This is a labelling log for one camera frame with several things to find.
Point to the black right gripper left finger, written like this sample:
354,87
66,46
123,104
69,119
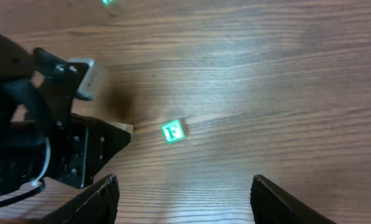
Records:
98,204

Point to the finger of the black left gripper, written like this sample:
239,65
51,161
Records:
115,140

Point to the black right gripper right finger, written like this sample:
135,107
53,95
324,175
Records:
271,204

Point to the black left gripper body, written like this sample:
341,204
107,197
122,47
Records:
81,149

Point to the green F wooden block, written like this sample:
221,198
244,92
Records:
174,131

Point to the white red patterned wooden block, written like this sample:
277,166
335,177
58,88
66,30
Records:
125,127

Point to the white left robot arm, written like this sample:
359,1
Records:
40,136

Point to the green V wooden block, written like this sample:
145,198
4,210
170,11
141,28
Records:
114,6

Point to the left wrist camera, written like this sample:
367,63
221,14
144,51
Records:
94,75

